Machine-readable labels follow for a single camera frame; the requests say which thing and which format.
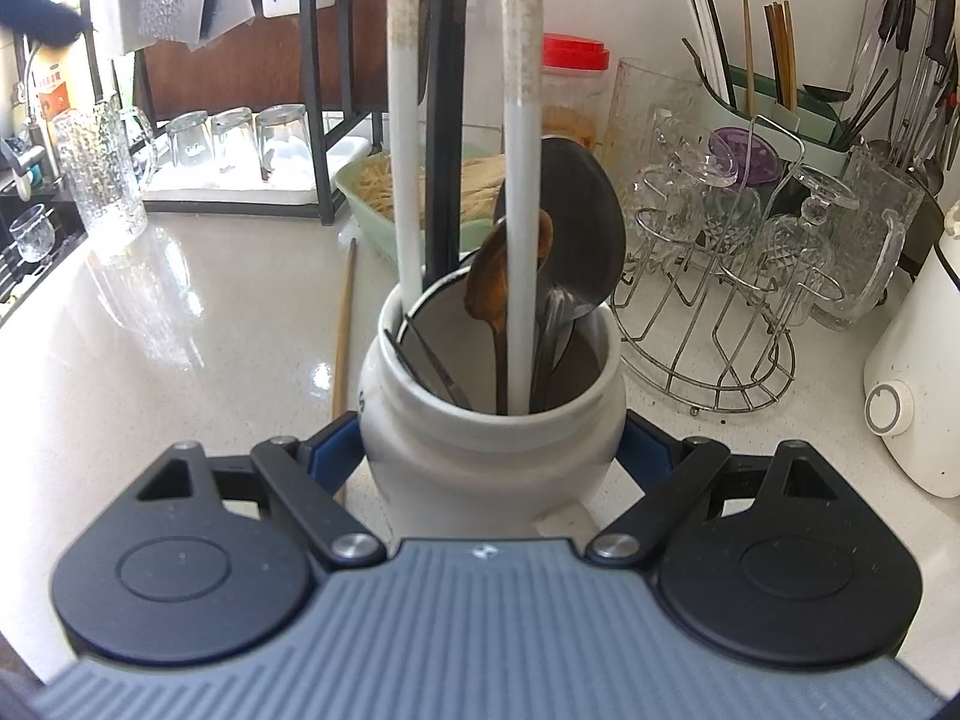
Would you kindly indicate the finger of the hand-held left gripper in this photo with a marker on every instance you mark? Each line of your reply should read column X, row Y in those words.
column 37, row 11

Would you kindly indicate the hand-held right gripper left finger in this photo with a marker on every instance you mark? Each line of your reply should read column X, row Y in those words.
column 330, row 457

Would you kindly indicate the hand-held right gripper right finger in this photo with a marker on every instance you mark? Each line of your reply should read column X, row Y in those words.
column 645, row 457

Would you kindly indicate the wooden chopstick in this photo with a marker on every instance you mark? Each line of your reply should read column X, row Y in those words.
column 346, row 315

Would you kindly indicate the white ceramic mug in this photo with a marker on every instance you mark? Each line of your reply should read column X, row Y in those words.
column 480, row 465

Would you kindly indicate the rose gold spoon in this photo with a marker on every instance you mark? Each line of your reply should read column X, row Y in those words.
column 491, row 277

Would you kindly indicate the black chopstick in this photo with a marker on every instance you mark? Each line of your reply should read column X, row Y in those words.
column 436, row 127
column 457, row 127

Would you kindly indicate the row of hanging kitchen utensils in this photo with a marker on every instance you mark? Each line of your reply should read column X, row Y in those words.
column 896, row 7

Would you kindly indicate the yellow detergent bottle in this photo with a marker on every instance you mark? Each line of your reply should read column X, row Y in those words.
column 60, row 97

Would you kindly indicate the tall curved faucet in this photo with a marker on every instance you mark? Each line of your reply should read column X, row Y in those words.
column 22, row 157

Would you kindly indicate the tall textured glass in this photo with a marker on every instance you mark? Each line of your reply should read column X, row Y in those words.
column 101, row 180

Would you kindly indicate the clear drinking glass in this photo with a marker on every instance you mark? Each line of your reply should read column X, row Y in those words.
column 234, row 136
column 189, row 139
column 281, row 139

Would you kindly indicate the wooden cutting board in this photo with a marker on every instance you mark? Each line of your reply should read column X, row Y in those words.
column 247, row 67

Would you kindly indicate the crystal wine glass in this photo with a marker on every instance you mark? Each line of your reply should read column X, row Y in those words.
column 31, row 232

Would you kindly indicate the crystal stemmed glass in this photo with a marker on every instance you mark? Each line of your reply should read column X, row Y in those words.
column 802, row 255
column 697, row 187

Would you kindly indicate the white tray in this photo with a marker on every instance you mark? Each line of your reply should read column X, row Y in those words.
column 225, row 199

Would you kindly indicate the green plastic basket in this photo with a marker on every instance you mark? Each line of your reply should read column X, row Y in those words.
column 356, row 191

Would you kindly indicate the black sink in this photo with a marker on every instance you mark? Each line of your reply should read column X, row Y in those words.
column 15, row 292

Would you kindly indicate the white electric cooking pot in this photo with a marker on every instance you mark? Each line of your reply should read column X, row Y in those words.
column 922, row 390

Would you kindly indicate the bundle of bamboo sticks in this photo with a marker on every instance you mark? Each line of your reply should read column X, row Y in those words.
column 480, row 187

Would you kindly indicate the purple lid cup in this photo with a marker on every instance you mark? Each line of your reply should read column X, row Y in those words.
column 746, row 157

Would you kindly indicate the black metal rack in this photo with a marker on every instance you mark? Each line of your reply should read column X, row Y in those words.
column 341, row 127

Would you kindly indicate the textured glass mug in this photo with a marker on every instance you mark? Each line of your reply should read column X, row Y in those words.
column 877, row 217

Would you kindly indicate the clear glass pitcher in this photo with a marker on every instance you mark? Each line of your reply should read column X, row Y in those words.
column 637, row 112

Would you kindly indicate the green utensil holder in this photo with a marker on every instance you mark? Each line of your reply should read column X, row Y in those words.
column 814, row 127

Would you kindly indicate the red lid plastic jar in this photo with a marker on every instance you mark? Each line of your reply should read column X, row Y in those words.
column 574, row 90

